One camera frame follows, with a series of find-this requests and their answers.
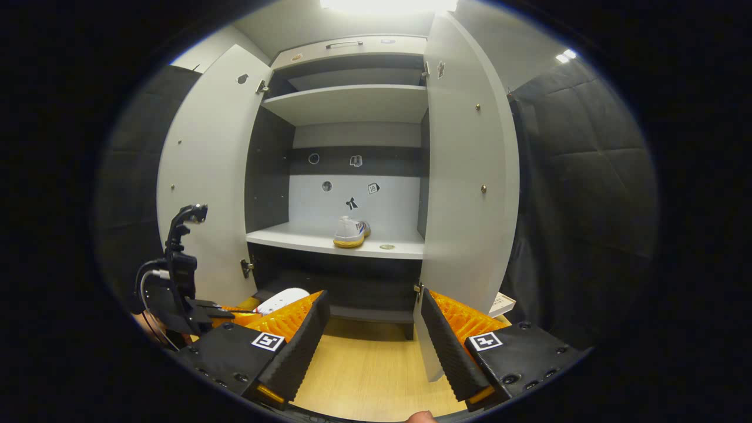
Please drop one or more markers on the grey shoe cabinet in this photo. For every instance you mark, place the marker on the grey shoe cabinet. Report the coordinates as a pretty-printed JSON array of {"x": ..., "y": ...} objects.
[{"x": 346, "y": 106}]

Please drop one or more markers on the small ceiling light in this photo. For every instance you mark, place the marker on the small ceiling light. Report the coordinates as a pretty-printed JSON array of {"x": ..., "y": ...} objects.
[{"x": 566, "y": 56}]

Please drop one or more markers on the large ceiling light panel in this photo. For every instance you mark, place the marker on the large ceiling light panel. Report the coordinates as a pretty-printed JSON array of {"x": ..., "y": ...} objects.
[{"x": 388, "y": 4}]

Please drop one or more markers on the beige book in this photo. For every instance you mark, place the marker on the beige book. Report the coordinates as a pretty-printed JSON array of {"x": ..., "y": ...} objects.
[{"x": 502, "y": 304}]

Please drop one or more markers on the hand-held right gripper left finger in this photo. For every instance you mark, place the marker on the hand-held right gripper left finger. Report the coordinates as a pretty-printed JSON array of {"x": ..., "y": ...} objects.
[{"x": 299, "y": 352}]

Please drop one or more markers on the white shoe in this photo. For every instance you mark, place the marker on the white shoe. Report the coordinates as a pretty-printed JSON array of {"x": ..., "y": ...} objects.
[
  {"x": 282, "y": 298},
  {"x": 351, "y": 232}
]

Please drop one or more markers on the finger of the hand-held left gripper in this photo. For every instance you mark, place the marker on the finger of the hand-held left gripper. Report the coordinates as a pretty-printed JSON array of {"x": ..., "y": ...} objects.
[{"x": 235, "y": 317}]

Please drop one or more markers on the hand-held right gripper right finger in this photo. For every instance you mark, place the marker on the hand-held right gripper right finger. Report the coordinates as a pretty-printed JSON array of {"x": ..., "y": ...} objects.
[{"x": 449, "y": 352}]

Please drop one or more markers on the black backdrop cloth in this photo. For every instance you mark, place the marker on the black backdrop cloth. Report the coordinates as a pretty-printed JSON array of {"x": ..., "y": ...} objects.
[
  {"x": 581, "y": 194},
  {"x": 132, "y": 176}
]

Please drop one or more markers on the grey cabinet drawer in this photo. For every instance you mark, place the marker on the grey cabinet drawer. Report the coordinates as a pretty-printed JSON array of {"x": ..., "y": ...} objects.
[{"x": 311, "y": 54}]

